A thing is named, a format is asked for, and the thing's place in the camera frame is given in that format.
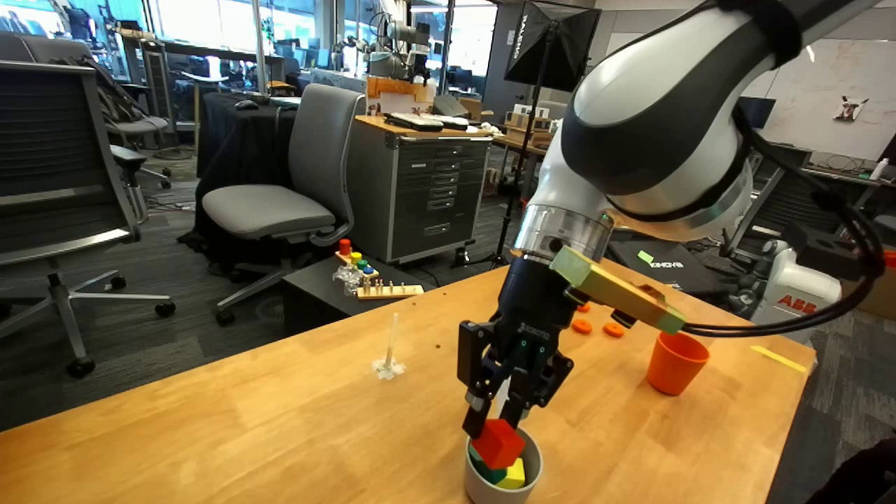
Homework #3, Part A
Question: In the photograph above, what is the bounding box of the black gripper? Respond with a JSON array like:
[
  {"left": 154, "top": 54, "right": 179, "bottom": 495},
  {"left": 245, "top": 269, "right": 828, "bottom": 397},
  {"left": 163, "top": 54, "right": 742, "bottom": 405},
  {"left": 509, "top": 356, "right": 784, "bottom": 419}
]
[{"left": 457, "top": 258, "right": 576, "bottom": 443}]

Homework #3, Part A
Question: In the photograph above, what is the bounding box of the green block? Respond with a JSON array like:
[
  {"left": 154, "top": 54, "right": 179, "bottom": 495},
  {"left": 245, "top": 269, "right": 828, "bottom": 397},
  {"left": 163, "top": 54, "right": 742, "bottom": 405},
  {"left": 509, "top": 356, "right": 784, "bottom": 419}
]
[{"left": 469, "top": 451, "right": 506, "bottom": 488}]

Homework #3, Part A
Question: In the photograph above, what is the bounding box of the yellow block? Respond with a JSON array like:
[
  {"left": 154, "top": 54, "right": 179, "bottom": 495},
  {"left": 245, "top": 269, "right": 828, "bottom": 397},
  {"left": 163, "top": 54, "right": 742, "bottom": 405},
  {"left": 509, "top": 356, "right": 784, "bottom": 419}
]
[{"left": 497, "top": 457, "right": 533, "bottom": 493}]

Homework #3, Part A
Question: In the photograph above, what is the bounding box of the white ABB robot base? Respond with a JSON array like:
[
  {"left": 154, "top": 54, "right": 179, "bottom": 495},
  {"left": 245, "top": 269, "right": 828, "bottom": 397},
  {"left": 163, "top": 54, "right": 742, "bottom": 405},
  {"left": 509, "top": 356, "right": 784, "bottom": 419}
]
[{"left": 750, "top": 238, "right": 845, "bottom": 329}]

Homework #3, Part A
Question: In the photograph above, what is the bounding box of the grey measuring cup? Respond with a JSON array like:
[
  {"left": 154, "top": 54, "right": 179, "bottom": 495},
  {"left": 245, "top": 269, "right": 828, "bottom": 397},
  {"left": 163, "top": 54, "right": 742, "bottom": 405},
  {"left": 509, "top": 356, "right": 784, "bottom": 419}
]
[{"left": 462, "top": 426, "right": 547, "bottom": 504}]

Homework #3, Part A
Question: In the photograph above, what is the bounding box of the orange plastic cup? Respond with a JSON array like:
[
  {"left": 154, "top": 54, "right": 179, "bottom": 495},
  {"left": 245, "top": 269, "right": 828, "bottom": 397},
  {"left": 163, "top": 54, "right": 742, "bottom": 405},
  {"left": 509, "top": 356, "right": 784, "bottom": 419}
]
[{"left": 644, "top": 329, "right": 711, "bottom": 397}]

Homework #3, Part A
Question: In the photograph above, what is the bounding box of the clear peg stand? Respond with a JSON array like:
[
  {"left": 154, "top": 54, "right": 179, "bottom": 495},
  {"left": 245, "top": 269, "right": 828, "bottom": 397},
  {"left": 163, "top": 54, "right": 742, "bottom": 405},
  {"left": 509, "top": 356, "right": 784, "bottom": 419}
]
[{"left": 369, "top": 311, "right": 408, "bottom": 383}]

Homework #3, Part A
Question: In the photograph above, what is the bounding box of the colourful wooden toy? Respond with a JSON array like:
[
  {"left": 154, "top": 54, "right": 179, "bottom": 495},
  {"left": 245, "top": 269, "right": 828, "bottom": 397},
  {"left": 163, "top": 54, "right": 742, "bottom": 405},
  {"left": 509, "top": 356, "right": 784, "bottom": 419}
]
[{"left": 330, "top": 236, "right": 427, "bottom": 301}]

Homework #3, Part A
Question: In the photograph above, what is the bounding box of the black low box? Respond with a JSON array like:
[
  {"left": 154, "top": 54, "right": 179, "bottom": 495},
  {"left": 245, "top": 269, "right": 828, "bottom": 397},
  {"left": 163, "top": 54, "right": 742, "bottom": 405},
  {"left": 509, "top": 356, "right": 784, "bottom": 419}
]
[{"left": 281, "top": 258, "right": 443, "bottom": 334}]

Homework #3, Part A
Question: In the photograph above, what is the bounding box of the grey drawer cabinet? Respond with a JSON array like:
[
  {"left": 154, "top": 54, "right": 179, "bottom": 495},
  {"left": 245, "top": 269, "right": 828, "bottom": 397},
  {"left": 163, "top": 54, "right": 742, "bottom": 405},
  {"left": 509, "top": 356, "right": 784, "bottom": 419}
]
[{"left": 345, "top": 112, "right": 497, "bottom": 265}]

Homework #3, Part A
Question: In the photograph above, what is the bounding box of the black mat with green mark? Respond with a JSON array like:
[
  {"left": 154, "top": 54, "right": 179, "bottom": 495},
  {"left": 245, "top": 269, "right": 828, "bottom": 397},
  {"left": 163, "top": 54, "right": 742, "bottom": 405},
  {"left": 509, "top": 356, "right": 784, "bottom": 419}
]
[{"left": 606, "top": 230, "right": 750, "bottom": 301}]

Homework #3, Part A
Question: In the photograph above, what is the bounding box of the yellow tape strip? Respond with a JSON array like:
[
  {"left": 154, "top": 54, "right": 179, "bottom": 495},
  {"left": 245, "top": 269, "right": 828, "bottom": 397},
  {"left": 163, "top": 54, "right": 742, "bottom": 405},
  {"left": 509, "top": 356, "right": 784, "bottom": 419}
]
[{"left": 750, "top": 343, "right": 810, "bottom": 374}]

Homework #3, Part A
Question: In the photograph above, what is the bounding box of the grey office chair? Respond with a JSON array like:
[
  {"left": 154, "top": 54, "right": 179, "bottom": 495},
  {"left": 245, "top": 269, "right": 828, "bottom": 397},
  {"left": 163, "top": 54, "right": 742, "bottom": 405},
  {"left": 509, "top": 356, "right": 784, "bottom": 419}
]
[{"left": 200, "top": 80, "right": 368, "bottom": 328}]

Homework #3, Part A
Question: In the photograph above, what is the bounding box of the orange box on cabinet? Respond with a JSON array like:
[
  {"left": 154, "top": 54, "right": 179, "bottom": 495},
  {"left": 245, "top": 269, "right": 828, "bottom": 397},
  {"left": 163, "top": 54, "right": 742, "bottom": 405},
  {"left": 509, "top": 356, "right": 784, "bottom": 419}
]
[{"left": 361, "top": 73, "right": 441, "bottom": 118}]

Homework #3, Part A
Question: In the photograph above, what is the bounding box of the black softbox light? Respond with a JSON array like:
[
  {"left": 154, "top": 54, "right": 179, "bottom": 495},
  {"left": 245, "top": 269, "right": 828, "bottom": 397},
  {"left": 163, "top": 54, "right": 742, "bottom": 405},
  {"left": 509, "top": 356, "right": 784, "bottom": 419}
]
[{"left": 504, "top": 5, "right": 603, "bottom": 94}]

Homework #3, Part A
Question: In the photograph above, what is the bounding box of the black draped table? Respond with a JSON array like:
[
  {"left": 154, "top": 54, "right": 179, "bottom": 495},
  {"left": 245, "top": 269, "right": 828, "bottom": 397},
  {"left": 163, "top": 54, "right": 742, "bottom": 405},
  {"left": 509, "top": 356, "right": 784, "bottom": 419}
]
[{"left": 186, "top": 89, "right": 302, "bottom": 189}]

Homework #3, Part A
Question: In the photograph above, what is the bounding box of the dark office chair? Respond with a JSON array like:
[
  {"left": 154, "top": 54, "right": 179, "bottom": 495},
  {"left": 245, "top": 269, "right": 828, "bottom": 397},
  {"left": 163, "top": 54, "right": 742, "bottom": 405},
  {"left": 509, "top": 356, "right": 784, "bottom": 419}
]
[{"left": 88, "top": 63, "right": 177, "bottom": 194}]

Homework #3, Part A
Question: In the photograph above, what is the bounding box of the small white dog figure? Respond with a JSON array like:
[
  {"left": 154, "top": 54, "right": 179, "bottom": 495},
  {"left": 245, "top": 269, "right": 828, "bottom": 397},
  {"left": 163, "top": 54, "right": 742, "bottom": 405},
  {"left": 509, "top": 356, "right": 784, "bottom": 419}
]
[{"left": 831, "top": 93, "right": 872, "bottom": 125}]

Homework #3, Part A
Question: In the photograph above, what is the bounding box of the black mesh office chair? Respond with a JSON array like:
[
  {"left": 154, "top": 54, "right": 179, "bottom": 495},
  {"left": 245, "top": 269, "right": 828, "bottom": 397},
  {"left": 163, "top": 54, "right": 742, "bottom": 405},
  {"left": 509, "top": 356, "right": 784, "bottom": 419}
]
[{"left": 0, "top": 59, "right": 179, "bottom": 381}]

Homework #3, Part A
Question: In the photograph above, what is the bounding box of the yellow-green wrist camera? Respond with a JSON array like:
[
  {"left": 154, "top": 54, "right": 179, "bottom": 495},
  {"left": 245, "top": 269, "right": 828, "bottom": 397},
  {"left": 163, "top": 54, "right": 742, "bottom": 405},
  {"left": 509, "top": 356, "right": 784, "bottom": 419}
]
[{"left": 548, "top": 243, "right": 690, "bottom": 335}]

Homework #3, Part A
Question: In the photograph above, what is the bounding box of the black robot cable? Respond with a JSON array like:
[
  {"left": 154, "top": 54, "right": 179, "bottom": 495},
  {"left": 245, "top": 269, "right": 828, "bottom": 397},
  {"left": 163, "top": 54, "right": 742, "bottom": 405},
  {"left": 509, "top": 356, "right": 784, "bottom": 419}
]
[{"left": 680, "top": 94, "right": 887, "bottom": 339}]

